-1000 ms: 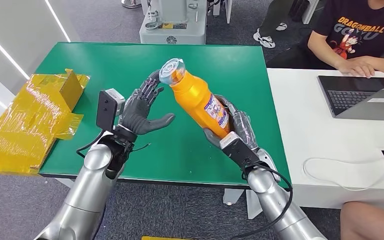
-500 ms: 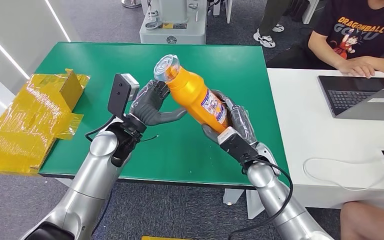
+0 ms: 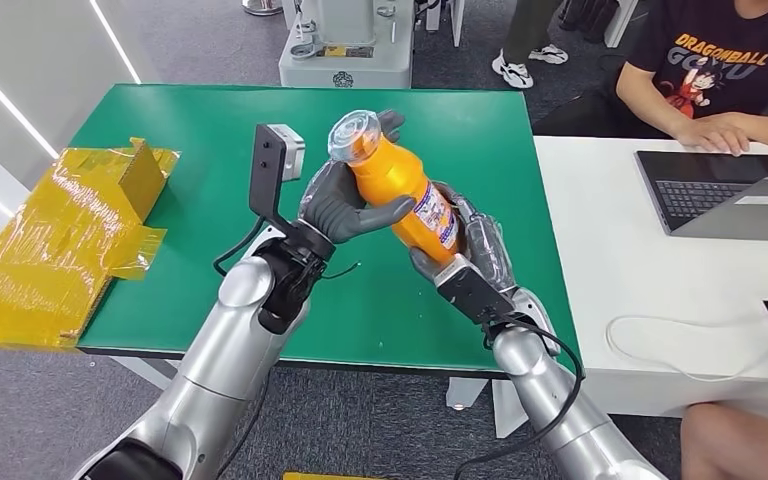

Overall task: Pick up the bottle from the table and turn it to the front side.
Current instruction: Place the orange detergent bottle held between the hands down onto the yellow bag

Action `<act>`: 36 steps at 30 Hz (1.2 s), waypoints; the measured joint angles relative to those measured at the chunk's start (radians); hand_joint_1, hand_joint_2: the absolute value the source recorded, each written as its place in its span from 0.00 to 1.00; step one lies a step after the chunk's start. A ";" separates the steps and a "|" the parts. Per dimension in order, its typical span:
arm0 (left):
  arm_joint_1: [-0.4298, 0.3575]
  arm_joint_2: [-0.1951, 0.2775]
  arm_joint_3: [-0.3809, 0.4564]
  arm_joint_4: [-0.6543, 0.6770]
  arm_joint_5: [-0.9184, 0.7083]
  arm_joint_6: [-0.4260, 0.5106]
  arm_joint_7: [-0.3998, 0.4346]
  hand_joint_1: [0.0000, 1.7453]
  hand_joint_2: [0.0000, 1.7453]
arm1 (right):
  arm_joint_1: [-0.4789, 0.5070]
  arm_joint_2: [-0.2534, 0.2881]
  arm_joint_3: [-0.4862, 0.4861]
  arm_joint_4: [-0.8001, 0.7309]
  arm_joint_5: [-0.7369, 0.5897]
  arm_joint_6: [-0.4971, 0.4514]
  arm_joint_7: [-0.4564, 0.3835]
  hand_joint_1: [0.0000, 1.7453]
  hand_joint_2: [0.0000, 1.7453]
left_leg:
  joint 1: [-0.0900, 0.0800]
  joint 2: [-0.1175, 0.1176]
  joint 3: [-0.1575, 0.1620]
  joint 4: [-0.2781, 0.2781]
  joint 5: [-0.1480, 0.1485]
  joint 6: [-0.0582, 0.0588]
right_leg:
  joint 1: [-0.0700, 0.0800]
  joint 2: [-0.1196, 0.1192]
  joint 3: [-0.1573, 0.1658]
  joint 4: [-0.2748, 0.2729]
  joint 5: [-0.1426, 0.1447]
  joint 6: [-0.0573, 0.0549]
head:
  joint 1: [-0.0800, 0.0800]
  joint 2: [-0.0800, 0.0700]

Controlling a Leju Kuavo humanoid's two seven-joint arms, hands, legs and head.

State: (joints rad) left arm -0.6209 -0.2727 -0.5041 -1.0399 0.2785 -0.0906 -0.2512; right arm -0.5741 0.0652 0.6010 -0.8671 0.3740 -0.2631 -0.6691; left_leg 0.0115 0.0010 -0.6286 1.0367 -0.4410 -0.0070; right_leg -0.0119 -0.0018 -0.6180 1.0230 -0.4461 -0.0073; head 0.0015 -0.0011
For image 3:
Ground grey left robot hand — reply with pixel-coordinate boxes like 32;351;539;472
297;109;418;245

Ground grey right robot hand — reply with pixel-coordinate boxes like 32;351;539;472
409;182;521;296

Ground orange plastic bottle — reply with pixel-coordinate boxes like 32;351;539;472
327;109;461;268

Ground green topped table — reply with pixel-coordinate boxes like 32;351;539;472
69;84;585;439

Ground white desk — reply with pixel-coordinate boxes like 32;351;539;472
532;135;768;425

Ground white machine base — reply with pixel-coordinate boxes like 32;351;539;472
279;0;417;91

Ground chrome stand base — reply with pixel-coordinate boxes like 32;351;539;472
243;0;285;18

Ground walking person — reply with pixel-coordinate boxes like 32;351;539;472
491;0;569;89

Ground white furniture legs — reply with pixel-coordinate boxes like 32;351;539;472
423;0;466;48

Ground person's hand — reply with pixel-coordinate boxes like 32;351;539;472
674;112;752;157

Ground black bag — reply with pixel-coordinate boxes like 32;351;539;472
558;0;624;34

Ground grey laptop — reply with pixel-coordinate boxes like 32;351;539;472
634;150;768;243

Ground white furniture panel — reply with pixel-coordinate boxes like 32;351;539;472
603;0;640;49

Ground yellow flat object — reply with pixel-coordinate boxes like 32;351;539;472
283;471;385;480

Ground yellow taped cardboard box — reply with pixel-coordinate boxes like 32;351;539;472
0;137;181;352

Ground seated person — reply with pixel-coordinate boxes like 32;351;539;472
532;0;768;158

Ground person's knee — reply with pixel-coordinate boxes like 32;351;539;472
680;402;768;480

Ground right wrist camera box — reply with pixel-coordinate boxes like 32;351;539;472
435;254;516;326

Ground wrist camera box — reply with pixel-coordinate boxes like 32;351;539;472
249;123;306;233
435;254;516;326

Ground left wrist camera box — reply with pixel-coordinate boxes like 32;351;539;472
249;123;306;233

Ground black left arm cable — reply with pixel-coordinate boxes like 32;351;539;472
212;215;266;278

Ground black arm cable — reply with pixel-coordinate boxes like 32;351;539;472
453;316;586;480
212;215;266;278

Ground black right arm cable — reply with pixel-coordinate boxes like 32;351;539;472
453;316;586;480

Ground thin white cable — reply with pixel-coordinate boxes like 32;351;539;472
604;309;768;384

